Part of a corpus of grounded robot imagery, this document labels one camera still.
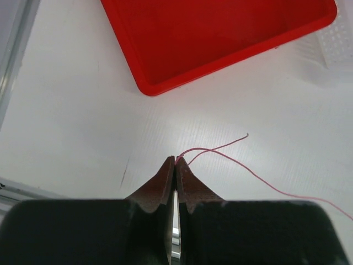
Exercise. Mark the white perforated basket left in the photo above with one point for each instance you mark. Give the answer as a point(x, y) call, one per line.
point(330, 47)

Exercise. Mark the red plastic tray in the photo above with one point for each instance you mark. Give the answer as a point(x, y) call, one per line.
point(169, 43)

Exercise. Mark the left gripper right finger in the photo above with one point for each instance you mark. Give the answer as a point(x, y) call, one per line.
point(217, 231)

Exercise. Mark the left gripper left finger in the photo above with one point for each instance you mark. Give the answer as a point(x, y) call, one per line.
point(133, 230)

